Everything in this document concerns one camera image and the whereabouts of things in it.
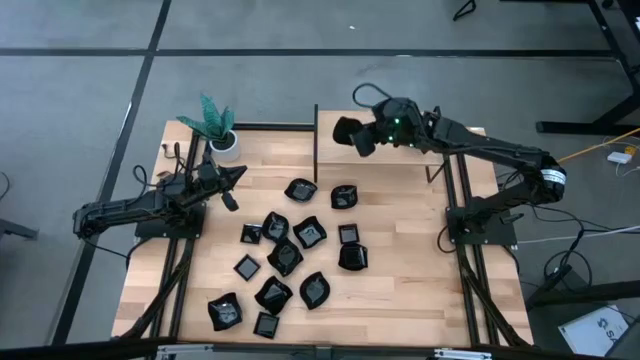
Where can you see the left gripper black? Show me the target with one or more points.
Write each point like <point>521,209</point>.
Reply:
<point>211,179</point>

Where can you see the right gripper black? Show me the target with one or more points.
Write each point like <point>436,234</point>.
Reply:
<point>400,122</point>

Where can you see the black small square mini plate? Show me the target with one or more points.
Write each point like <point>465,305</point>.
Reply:
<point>247,267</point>
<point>266,325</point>
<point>348,234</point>
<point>250,234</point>

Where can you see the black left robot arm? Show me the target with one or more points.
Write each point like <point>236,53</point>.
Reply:
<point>125,210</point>

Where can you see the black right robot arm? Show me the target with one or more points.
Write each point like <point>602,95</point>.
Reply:
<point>500,147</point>

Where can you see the white plant pot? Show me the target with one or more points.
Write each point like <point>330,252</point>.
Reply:
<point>231,152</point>

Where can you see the artificial green snake plant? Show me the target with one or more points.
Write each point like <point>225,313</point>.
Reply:
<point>212,117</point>

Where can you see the black bent metal rod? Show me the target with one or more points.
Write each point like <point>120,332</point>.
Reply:
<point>457,14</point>

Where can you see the grey desk foot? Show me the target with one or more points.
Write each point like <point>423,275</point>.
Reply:
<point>15,229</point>

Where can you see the black power brick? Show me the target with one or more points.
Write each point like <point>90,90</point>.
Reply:
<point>559,275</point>

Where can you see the white power adapter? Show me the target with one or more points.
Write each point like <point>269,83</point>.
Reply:
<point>620,157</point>

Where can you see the black floor beam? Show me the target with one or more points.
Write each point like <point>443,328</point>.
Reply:
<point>600,290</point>

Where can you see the white printed box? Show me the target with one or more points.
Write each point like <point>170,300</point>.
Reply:
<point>592,332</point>

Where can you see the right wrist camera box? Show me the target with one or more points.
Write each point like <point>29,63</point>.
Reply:
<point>364,145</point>

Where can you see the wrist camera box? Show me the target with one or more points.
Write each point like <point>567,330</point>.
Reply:
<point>364,145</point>
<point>230,201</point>

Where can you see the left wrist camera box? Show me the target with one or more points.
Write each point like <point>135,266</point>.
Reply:
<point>230,201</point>

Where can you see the wooden shelf black metal frame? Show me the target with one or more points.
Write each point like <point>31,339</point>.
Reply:
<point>400,157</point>

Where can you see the black aluminium frame rail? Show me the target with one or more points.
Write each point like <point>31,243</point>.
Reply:
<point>170,250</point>
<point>467,300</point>
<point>486,300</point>
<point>179,300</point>
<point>275,126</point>

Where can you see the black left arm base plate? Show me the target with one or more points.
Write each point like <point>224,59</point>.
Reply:
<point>150,231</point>

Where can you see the silver metal bracket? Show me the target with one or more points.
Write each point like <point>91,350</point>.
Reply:
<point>180,350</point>
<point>460,354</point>

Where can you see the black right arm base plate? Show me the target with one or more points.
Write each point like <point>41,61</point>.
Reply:
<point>500,235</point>

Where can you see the black rig frame beam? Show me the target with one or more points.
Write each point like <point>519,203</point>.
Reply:
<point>100,350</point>

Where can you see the black desk leg frame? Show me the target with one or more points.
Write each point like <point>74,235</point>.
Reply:
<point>575,127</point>

